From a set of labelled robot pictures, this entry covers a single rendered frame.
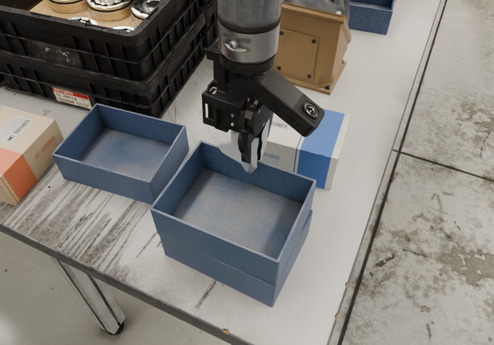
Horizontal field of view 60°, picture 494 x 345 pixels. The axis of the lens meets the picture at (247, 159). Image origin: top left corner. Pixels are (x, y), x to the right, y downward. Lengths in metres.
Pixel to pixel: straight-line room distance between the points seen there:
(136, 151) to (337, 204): 0.41
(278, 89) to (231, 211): 0.22
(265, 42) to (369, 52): 0.68
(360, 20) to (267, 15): 0.76
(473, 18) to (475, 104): 0.82
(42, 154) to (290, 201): 0.48
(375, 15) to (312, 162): 0.57
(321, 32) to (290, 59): 0.10
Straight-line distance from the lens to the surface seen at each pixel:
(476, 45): 2.73
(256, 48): 0.51
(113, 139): 0.93
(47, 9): 1.14
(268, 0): 0.49
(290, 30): 0.96
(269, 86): 0.56
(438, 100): 2.25
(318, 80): 1.00
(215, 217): 0.68
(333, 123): 0.81
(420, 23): 1.34
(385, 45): 1.21
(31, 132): 0.90
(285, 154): 0.77
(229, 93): 0.59
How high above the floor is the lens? 1.34
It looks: 49 degrees down
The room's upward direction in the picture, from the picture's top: straight up
